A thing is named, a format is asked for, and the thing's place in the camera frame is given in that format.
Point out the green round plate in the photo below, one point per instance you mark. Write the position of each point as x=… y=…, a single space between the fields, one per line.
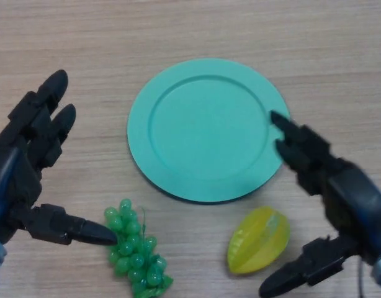
x=209 y=133

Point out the green grape bunch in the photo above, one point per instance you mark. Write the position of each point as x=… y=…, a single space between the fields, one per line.
x=134 y=254

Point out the yellow starfruit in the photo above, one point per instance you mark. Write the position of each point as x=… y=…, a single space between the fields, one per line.
x=258 y=242

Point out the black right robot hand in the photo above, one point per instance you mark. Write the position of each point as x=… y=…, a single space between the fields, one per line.
x=348 y=198

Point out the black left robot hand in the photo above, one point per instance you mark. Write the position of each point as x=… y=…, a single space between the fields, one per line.
x=20 y=174

